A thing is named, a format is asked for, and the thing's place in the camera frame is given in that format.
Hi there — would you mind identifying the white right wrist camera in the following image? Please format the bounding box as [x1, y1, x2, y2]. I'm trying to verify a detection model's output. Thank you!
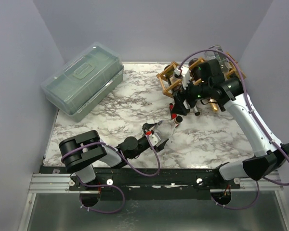
[174, 66, 190, 90]

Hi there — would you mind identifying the red black corkscrew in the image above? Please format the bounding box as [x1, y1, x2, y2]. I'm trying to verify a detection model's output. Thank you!
[169, 103, 181, 128]

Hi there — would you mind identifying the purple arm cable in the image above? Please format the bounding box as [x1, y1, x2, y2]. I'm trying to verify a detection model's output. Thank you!
[179, 50, 289, 210]
[60, 134, 161, 214]

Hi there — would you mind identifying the aluminium rail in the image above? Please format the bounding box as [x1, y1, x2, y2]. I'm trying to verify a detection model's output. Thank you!
[29, 174, 284, 193]

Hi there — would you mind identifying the dark red wine bottle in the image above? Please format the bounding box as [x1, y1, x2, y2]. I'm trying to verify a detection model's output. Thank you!
[188, 57, 219, 112]

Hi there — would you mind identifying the clear flask bottle black cap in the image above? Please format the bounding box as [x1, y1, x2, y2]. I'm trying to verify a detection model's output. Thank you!
[154, 116, 183, 141]

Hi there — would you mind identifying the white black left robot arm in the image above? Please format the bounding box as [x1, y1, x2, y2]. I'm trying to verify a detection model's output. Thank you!
[59, 123, 169, 190]

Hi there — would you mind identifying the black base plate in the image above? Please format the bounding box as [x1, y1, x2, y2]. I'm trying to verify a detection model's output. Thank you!
[38, 166, 243, 205]

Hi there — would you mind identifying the clear glass bottle blue cap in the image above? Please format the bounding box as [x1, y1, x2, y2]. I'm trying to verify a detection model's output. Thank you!
[204, 45, 232, 74]

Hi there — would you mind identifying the wooden wine rack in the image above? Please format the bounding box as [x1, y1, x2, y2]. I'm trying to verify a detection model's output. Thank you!
[157, 51, 238, 98]

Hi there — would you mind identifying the green bottle Italia label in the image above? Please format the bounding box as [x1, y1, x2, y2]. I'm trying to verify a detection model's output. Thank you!
[165, 71, 180, 93]

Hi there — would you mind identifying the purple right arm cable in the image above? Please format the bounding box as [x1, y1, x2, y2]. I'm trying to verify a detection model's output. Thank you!
[179, 50, 289, 210]

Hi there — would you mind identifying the green plastic toolbox clear lid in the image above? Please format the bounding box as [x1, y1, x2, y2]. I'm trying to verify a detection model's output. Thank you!
[41, 42, 124, 122]

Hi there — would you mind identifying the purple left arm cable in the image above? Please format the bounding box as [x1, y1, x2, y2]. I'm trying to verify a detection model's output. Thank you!
[60, 134, 161, 214]

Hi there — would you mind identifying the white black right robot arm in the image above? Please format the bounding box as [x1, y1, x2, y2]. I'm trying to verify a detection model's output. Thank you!
[172, 59, 289, 189]

